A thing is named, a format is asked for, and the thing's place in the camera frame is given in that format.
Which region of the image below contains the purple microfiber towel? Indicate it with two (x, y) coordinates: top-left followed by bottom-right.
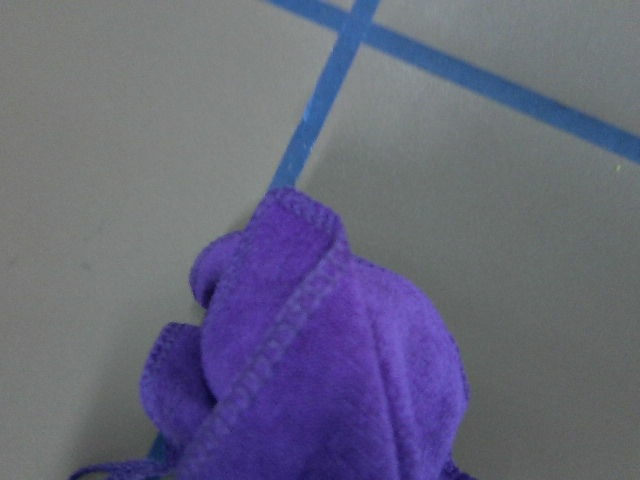
(82, 188), (469, 479)

